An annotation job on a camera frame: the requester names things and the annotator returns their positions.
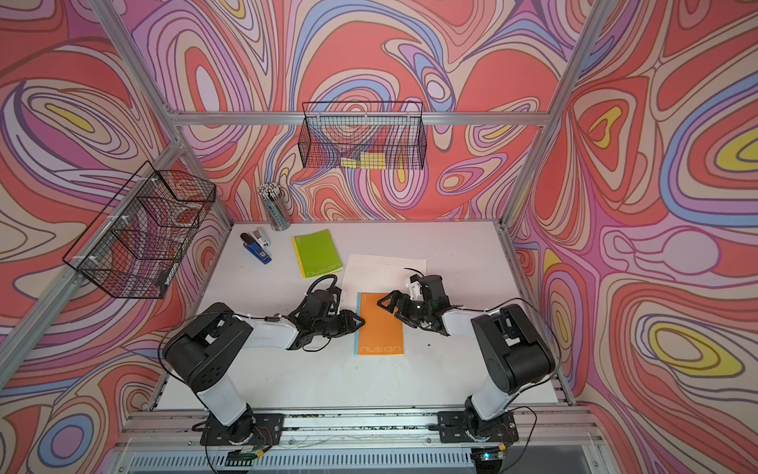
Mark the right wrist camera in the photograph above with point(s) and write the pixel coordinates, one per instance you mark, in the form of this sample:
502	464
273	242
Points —
417	288

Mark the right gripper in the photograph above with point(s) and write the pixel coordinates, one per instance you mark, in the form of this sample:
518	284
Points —
396	296

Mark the mesh pencil cup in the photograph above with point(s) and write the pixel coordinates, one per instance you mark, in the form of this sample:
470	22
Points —
272	196

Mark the blue stapler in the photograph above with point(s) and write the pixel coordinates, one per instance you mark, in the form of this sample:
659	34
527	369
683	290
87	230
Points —
252	246

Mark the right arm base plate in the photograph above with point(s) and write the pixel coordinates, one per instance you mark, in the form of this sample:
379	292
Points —
456	427

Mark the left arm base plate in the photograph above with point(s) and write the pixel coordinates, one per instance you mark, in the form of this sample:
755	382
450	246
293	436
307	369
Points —
263	429

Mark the yellow sticky notes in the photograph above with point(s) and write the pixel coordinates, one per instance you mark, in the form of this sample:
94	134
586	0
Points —
366	161

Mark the orange cover notebook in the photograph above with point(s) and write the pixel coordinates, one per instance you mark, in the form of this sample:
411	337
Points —
382	333

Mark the left wire basket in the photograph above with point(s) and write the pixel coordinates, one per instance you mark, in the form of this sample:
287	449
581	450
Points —
135	245

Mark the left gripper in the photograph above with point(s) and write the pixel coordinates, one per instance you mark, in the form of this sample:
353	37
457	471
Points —
347	326

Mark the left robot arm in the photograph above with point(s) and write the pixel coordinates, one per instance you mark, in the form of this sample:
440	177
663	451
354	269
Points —
201	353

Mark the back wire basket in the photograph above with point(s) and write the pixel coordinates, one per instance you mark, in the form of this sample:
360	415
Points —
332	130

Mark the small white eraser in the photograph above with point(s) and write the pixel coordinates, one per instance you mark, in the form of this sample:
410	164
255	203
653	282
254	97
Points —
261	238

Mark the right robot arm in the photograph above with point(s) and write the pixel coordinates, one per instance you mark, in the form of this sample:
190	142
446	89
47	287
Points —
515	353

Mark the wire basket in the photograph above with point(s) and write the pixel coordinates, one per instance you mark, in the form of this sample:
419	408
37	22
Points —
135	245
332	130

